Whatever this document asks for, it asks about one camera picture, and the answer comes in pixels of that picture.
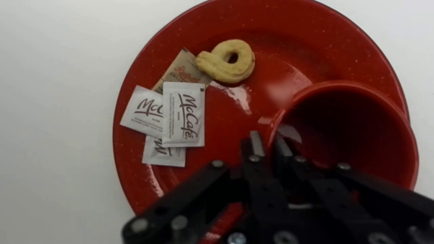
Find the red cup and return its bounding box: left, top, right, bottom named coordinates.
left=264, top=79, right=420, bottom=193

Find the brown sugar packet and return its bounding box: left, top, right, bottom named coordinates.
left=152, top=46, right=214, bottom=96

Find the white McCafe sugar packet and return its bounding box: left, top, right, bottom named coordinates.
left=160, top=80, right=208, bottom=149
left=141, top=134, right=189, bottom=170
left=119, top=84, right=165, bottom=140

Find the red round plate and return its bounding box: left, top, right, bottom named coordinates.
left=111, top=0, right=411, bottom=220

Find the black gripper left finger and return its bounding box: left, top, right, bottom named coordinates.
left=121, top=130, right=290, bottom=244

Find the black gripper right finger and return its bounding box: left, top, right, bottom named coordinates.
left=273, top=134, right=434, bottom=244

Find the ring shaped cookie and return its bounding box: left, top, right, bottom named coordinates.
left=194, top=38, right=258, bottom=87

